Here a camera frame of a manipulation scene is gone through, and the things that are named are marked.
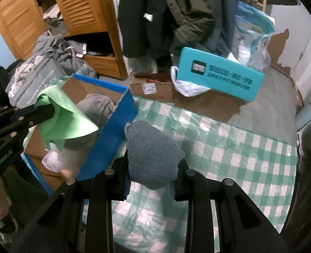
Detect olive jacket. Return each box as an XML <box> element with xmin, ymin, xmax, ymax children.
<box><xmin>162</xmin><ymin>0</ymin><xmax>225</xmax><ymax>57</ymax></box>

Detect dark grey coat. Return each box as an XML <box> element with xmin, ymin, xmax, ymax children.
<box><xmin>211</xmin><ymin>0</ymin><xmax>242</xmax><ymax>56</ymax></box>

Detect turquoise printed box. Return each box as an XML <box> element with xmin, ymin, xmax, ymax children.
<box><xmin>175</xmin><ymin>47</ymin><xmax>266</xmax><ymax>103</ymax></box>

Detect pile of grey clothes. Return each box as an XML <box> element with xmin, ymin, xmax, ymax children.
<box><xmin>33</xmin><ymin>31</ymin><xmax>97</xmax><ymax>79</ymax></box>

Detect grey printed bag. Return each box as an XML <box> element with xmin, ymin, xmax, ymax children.
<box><xmin>9</xmin><ymin>55</ymin><xmax>75</xmax><ymax>109</ymax></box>

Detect pale shoe shelf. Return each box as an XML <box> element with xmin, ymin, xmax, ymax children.
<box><xmin>294</xmin><ymin>96</ymin><xmax>311</xmax><ymax>175</ymax></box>

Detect green checked tablecloth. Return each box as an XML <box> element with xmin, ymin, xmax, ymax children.
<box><xmin>82</xmin><ymin>95</ymin><xmax>298</xmax><ymax>253</ymax></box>

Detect wooden wardrobe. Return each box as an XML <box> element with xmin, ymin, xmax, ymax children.
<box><xmin>0</xmin><ymin>0</ymin><xmax>128</xmax><ymax>81</ymax></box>

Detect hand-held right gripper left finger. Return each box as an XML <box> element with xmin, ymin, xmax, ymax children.
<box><xmin>11</xmin><ymin>156</ymin><xmax>132</xmax><ymax>253</ymax></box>

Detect blue cardboard box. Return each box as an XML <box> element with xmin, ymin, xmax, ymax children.
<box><xmin>21</xmin><ymin>73</ymin><xmax>139</xmax><ymax>197</ymax></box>

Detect grey sweatpants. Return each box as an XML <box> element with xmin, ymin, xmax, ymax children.
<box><xmin>64</xmin><ymin>94</ymin><xmax>116</xmax><ymax>151</ymax></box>

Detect green cloth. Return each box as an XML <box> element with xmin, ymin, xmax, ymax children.
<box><xmin>34</xmin><ymin>85</ymin><xmax>100</xmax><ymax>151</ymax></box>

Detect large blue white plastic bag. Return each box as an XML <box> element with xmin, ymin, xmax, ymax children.
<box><xmin>231</xmin><ymin>1</ymin><xmax>276</xmax><ymax>69</ymax></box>

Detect dark grey knitted cloth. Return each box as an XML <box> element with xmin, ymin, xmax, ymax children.
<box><xmin>124</xmin><ymin>120</ymin><xmax>186</xmax><ymax>190</ymax></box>

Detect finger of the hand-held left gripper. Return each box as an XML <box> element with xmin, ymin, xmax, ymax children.
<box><xmin>11</xmin><ymin>114</ymin><xmax>56</xmax><ymax>137</ymax></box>
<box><xmin>14</xmin><ymin>105</ymin><xmax>56</xmax><ymax>120</ymax></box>

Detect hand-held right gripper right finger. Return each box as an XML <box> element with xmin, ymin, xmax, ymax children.
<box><xmin>168</xmin><ymin>158</ymin><xmax>283</xmax><ymax>253</ymax></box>

